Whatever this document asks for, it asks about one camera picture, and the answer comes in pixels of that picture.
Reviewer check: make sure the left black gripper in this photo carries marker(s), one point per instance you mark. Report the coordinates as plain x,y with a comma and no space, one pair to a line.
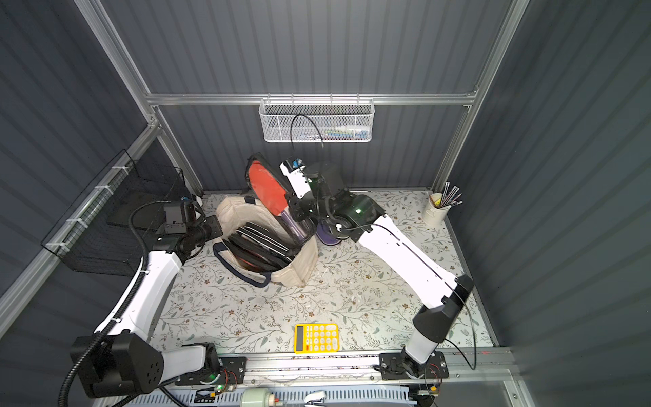
212,227

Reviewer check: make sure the white pen cup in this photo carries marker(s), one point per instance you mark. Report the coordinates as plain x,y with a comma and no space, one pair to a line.
434,212

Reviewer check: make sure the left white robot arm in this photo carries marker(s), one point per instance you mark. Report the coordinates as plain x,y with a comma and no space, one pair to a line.
117,359

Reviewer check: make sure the red ping pong paddle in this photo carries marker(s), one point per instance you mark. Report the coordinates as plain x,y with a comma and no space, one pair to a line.
275,192

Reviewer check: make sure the white wire wall basket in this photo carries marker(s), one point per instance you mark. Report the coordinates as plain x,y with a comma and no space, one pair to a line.
316,123

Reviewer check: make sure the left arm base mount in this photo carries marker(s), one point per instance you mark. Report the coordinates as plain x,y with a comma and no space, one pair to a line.
226,371

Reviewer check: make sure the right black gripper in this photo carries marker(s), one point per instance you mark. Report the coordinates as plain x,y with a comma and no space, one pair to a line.
305,208

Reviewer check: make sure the purple round case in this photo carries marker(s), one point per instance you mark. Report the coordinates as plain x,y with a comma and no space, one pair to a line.
325,236

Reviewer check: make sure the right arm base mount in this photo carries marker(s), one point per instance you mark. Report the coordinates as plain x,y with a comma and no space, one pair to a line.
398,366

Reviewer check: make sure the yellow calculator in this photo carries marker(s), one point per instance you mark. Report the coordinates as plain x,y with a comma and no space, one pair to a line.
316,338

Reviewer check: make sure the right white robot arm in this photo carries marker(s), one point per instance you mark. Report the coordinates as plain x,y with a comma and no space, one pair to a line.
318,193

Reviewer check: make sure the floral canvas tote bag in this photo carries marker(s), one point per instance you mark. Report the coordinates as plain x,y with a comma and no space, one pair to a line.
234,212

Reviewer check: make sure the black wire side basket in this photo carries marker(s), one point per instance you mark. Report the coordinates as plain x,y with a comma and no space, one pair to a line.
93,236

